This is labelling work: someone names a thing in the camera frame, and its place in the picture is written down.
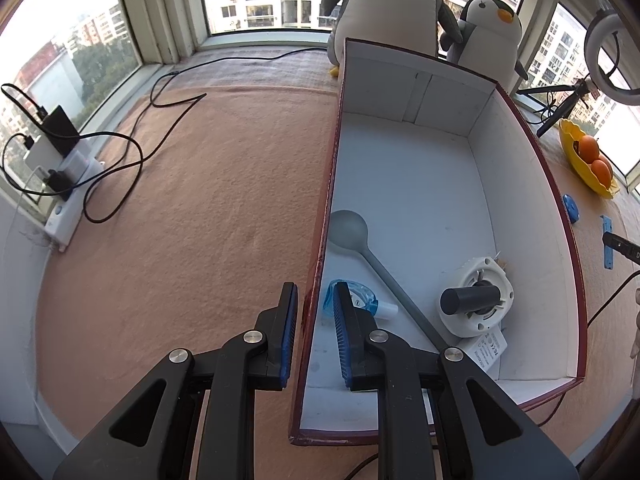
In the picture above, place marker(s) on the orange fruit front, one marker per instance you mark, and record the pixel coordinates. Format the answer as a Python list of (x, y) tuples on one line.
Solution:
[(602, 172)]

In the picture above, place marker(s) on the white ring light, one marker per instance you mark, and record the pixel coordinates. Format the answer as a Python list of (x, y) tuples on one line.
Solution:
[(606, 24)]

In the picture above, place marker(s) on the blue round object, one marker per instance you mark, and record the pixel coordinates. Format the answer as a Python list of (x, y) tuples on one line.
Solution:
[(571, 208)]

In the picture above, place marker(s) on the small black plug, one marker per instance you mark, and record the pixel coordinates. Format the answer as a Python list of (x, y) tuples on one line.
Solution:
[(59, 184)]

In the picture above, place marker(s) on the white power adapter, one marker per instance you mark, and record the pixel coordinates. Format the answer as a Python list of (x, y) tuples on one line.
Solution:
[(44, 155)]

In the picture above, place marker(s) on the black tripod stand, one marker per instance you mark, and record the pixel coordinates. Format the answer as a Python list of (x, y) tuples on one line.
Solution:
[(562, 99)]

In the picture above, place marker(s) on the grey-green long spoon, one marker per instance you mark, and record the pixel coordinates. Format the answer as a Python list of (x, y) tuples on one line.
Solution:
[(349, 231)]

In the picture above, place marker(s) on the small plush penguin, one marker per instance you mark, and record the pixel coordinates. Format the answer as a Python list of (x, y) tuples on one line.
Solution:
[(491, 32)]

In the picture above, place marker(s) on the orange fruit rear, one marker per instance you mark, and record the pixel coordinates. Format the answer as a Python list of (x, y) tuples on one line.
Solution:
[(588, 149)]

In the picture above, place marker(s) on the yellow fruit dish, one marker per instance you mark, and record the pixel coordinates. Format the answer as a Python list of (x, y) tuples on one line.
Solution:
[(569, 135)]

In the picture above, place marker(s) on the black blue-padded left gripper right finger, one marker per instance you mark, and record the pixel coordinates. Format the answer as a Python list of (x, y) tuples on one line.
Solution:
[(439, 414)]

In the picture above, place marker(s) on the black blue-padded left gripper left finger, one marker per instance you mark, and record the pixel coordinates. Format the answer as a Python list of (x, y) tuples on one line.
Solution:
[(193, 415)]

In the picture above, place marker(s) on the red box with white interior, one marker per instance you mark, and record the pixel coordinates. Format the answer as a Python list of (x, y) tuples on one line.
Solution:
[(441, 165)]

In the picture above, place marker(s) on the black power adapter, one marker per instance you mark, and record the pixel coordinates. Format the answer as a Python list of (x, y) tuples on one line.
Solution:
[(60, 131)]

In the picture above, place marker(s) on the white round device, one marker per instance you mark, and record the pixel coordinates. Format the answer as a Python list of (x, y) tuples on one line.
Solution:
[(473, 272)]

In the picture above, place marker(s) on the large plush penguin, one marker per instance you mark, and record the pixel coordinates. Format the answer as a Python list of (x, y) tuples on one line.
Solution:
[(408, 24)]

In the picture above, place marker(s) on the blue flat strip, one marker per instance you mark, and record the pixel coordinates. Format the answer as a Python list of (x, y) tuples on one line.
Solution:
[(608, 258)]

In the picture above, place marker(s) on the black cylinder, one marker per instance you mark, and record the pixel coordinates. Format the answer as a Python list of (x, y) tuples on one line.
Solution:
[(478, 299)]

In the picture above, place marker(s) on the white power strip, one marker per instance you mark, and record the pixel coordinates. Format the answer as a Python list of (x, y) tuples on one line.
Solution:
[(82, 169)]

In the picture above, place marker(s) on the orange fruit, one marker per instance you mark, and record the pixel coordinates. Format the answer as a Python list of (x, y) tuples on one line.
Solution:
[(588, 149), (602, 172)]

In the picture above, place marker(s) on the other arm black gripper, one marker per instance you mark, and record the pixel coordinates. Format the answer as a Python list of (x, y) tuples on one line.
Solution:
[(629, 250)]

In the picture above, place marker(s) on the white usb charger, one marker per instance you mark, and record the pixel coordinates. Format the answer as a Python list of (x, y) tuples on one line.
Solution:
[(485, 350)]

